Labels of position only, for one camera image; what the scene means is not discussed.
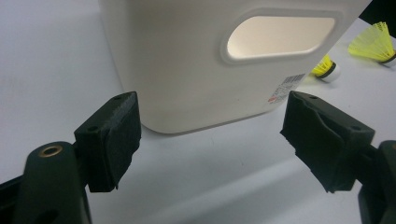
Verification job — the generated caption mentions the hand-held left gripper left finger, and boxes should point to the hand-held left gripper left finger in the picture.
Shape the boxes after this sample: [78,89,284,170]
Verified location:
[74,91,143,193]

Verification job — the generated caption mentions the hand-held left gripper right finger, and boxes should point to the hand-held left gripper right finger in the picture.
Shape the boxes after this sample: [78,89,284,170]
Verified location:
[279,90,376,194]

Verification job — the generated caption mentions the yellow shuttlecock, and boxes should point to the yellow shuttlecock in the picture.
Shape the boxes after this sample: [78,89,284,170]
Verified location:
[310,54,341,83]
[347,21,396,68]

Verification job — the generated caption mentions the white plastic bin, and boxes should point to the white plastic bin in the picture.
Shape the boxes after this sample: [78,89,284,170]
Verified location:
[97,0,373,135]

